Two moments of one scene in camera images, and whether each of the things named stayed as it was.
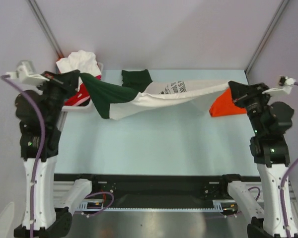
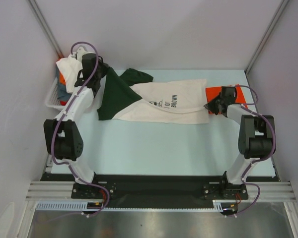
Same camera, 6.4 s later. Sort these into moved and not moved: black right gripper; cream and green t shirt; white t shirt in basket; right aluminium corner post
Moved: cream and green t shirt; black right gripper
Not moved: white t shirt in basket; right aluminium corner post
